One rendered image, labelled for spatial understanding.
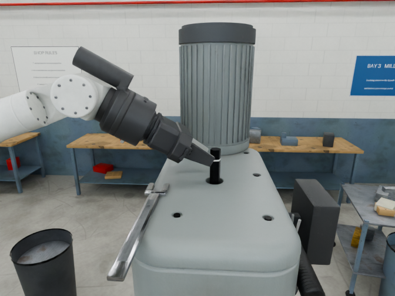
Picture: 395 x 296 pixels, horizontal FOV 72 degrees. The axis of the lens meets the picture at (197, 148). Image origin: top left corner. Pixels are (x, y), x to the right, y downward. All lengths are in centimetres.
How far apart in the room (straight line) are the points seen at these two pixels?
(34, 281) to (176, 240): 239
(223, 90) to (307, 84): 434
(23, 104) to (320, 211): 77
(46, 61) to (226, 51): 499
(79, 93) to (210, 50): 34
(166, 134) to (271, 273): 27
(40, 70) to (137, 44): 178
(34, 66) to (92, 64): 517
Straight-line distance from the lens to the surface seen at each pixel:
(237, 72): 68
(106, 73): 49
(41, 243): 305
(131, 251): 37
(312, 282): 49
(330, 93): 512
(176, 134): 47
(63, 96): 46
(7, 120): 52
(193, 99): 70
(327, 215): 90
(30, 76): 572
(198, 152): 50
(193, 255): 39
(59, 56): 541
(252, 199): 50
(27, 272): 270
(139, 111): 47
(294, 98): 494
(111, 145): 439
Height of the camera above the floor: 212
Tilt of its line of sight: 18 degrees down
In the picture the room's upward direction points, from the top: straight up
